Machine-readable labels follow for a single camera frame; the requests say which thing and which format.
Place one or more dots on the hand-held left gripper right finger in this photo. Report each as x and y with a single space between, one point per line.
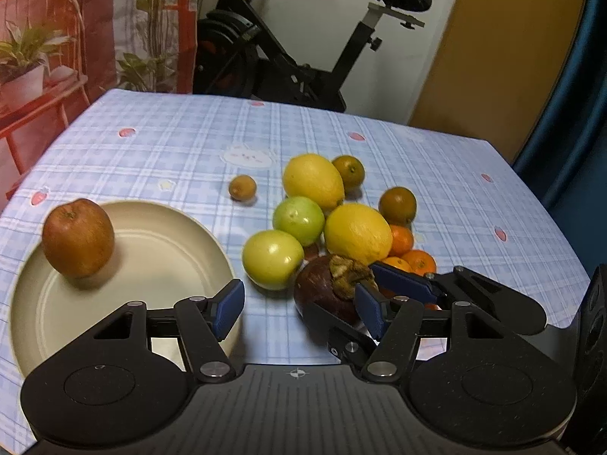
370 310

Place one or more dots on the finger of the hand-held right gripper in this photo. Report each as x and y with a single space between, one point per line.
398 279
341 334

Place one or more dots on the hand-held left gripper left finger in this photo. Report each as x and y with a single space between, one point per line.
230 305

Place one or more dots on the small orange tangerine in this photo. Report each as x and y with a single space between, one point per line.
396 262
402 240
421 261

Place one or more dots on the dark purple mangosteen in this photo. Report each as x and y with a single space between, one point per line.
317 284

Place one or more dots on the yellow lemon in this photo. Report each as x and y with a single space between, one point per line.
358 234
313 180

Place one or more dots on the yellow-green jujube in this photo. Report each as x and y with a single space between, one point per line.
272 259

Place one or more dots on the dark brownish orange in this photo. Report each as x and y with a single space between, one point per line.
397 204

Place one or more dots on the cream round plate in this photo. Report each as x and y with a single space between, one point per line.
156 256

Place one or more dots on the green apple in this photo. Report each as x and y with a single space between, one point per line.
298 217

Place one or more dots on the greenish yellow orange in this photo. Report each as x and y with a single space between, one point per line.
350 172

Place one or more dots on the small brownish round fruit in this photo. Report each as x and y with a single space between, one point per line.
243 188

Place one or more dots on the red apple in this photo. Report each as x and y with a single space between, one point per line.
78 239

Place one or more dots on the blue plaid tablecloth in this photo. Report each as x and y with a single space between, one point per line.
189 137

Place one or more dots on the blue curtain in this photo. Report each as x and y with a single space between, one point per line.
578 128

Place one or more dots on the black exercise bike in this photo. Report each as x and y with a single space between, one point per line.
275 66

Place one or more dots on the yellow wooden door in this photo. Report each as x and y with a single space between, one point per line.
498 57

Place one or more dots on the printed red chair backdrop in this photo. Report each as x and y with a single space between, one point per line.
95 33

